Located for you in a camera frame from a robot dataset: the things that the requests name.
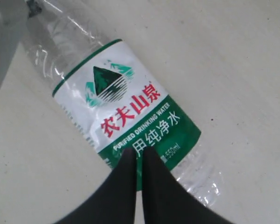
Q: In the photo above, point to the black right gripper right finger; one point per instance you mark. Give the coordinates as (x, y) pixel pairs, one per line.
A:
(165, 201)

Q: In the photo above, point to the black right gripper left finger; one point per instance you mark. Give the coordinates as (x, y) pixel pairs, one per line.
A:
(114, 201)

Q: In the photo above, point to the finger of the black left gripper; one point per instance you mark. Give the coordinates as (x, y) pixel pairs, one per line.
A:
(13, 18)

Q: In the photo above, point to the clear plastic water bottle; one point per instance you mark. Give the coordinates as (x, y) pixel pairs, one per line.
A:
(111, 97)

